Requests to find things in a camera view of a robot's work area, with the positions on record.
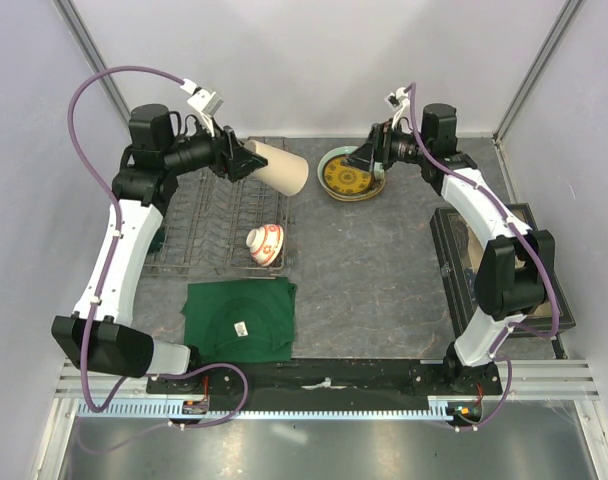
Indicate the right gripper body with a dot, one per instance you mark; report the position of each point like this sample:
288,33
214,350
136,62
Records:
396,146

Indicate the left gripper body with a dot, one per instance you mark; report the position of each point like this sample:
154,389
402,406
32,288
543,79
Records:
201,150

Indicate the mint green flower plate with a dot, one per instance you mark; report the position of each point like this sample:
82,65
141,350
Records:
338,151

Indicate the yellow patterned small plate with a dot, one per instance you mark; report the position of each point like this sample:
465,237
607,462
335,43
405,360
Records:
344,179

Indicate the cream bird pattern plate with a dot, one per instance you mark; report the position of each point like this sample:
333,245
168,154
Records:
375,189

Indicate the beige cup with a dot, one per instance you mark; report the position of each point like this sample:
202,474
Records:
285,172

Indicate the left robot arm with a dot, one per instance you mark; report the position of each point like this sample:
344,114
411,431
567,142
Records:
98,335

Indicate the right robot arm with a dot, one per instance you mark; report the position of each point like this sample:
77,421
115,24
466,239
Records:
514,284

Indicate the white red pattern bowl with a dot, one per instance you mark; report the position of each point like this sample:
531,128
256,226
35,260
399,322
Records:
265,243

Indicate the dark green mug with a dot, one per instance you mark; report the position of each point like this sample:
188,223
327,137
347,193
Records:
157,241

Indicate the black glass lid box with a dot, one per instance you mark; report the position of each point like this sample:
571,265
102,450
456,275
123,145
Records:
459,254

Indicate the folded green cloth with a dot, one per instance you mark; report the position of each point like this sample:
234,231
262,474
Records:
243,321

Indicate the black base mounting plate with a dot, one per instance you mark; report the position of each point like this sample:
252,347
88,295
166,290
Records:
335,384

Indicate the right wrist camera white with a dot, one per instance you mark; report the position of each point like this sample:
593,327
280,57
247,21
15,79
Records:
400,104

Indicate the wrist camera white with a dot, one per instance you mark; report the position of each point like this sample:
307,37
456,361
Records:
204,102
400,104

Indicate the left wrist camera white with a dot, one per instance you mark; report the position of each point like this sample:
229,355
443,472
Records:
204,102

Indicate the grey wire dish rack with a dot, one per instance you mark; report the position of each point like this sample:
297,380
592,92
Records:
206,226

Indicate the blue slotted cable duct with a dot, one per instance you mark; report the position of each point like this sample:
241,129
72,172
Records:
176,409

